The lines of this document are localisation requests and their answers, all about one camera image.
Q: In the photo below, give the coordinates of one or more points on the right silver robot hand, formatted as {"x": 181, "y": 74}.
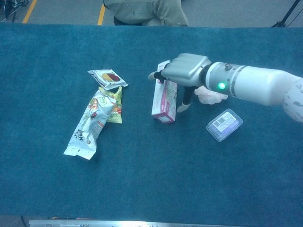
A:
{"x": 187, "y": 68}

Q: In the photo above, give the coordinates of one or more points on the pink mesh bath sponge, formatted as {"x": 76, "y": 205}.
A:
{"x": 208, "y": 95}

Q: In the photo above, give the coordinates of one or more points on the long white box pink end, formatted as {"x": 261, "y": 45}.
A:
{"x": 165, "y": 101}

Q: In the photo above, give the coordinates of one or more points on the clear plastic box blue label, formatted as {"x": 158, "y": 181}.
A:
{"x": 225, "y": 125}

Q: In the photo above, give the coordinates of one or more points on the small snack packet red-yellow picture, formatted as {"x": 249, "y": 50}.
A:
{"x": 109, "y": 78}

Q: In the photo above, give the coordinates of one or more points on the large white snack bag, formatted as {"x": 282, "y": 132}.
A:
{"x": 90, "y": 127}

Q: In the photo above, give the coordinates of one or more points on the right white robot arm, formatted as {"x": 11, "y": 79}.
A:
{"x": 255, "y": 82}

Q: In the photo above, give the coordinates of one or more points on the person in beige clothing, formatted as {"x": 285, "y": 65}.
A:
{"x": 142, "y": 11}

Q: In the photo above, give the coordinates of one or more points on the green yellow biscuit bag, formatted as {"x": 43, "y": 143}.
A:
{"x": 116, "y": 113}

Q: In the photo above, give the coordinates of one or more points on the black tripod stand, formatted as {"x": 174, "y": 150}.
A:
{"x": 287, "y": 13}

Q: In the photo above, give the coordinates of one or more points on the teal carpet table cover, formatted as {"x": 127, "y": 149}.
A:
{"x": 59, "y": 177}

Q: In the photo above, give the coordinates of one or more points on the silver metal rail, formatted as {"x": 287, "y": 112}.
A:
{"x": 118, "y": 223}

